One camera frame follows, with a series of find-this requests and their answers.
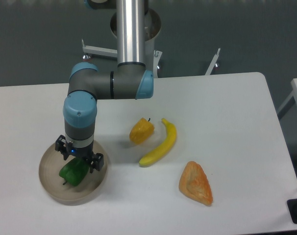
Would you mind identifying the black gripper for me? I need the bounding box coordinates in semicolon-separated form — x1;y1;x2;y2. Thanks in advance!
55;135;104;173

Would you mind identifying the green bell pepper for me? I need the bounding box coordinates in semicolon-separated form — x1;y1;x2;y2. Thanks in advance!
59;157;89;187

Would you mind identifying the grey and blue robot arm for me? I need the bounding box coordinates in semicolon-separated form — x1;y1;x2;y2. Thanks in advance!
55;0;154;173

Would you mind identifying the beige round plate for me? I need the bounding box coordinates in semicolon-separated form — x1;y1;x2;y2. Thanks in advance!
39;141;108;205

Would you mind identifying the yellow bell pepper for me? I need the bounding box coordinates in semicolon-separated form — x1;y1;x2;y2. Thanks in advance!
129;118;154;144

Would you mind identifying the yellow banana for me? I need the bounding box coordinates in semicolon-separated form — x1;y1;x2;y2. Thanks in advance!
139;118;177;167

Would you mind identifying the orange triangular pastry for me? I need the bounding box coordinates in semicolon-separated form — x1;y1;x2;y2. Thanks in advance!
178;161;213;206

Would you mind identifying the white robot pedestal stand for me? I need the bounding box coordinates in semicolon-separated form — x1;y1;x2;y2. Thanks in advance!
81;8;220;78

